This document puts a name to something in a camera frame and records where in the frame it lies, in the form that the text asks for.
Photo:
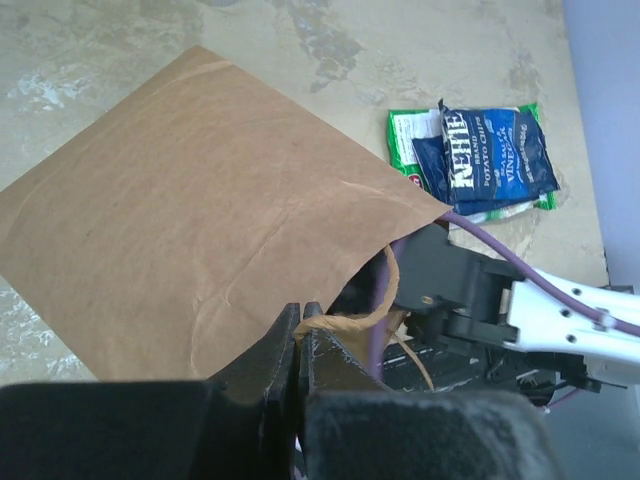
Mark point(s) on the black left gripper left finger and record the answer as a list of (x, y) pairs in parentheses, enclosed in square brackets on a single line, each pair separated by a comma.
[(238, 424)]

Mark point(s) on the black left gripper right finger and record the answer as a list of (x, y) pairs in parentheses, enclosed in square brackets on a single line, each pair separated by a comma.
[(354, 427)]

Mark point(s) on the brown paper bag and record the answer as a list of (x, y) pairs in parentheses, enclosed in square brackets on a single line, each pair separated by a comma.
[(164, 239)]

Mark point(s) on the blue white chips bag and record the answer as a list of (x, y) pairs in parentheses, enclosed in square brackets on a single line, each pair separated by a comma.
[(490, 155)]

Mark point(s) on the green white snack packet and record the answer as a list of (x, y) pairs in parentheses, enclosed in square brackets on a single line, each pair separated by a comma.
[(400, 145)]

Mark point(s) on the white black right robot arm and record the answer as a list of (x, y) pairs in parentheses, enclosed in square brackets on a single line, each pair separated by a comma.
[(527, 330)]

